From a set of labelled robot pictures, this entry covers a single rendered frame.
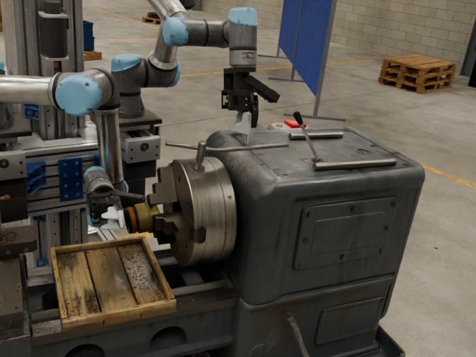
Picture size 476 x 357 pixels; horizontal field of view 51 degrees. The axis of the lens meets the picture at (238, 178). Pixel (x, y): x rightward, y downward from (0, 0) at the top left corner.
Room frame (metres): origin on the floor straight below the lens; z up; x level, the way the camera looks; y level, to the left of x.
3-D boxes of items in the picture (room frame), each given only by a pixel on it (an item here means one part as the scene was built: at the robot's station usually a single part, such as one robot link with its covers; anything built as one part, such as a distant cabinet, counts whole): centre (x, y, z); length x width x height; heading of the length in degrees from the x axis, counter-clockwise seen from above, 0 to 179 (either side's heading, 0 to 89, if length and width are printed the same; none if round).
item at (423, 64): (9.01, -2.99, 0.22); 1.25 x 0.86 x 0.44; 136
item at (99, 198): (1.30, 0.39, 1.08); 0.12 x 0.09 x 0.08; 26
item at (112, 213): (1.20, 0.34, 1.09); 0.09 x 0.06 x 0.03; 26
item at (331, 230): (1.50, -0.23, 1.06); 0.59 x 0.48 x 0.39; 116
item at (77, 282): (1.20, 0.34, 0.89); 0.36 x 0.30 x 0.04; 26
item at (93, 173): (1.44, 0.45, 1.07); 0.11 x 0.08 x 0.09; 26
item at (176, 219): (1.19, 0.15, 1.09); 0.12 x 0.11 x 0.05; 26
